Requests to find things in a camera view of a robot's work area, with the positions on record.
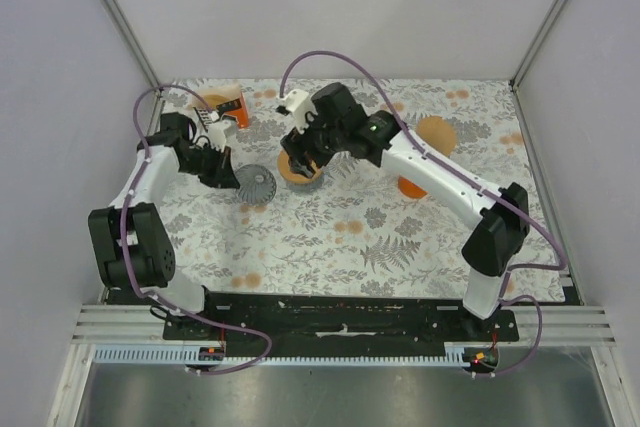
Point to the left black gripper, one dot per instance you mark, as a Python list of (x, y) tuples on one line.
[(223, 175)]

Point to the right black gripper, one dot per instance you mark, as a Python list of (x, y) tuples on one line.
[(297, 145)]

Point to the grey glass dripper cone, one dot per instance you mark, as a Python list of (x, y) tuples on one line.
[(257, 185)]

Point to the coffee filter package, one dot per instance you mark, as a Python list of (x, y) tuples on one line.
[(225, 101)]

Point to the orange glass carafe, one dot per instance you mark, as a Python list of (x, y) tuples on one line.
[(409, 189)]

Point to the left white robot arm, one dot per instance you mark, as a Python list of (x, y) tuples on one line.
[(131, 245)]

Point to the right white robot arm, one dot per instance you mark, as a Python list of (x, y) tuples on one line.
[(331, 121)]

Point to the floral tablecloth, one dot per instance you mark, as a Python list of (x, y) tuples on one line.
[(356, 233)]

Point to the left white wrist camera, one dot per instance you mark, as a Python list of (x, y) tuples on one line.
[(219, 129)]

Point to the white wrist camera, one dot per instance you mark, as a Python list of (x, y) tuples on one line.
[(219, 129), (298, 104)]

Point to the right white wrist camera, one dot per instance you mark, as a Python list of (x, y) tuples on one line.
[(298, 104)]

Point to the black mounting base plate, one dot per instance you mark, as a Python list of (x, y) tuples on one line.
[(257, 323)]

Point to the aluminium frame rail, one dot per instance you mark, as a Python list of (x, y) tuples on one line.
[(576, 326)]

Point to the white slotted cable duct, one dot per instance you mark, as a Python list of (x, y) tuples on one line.
[(205, 356)]

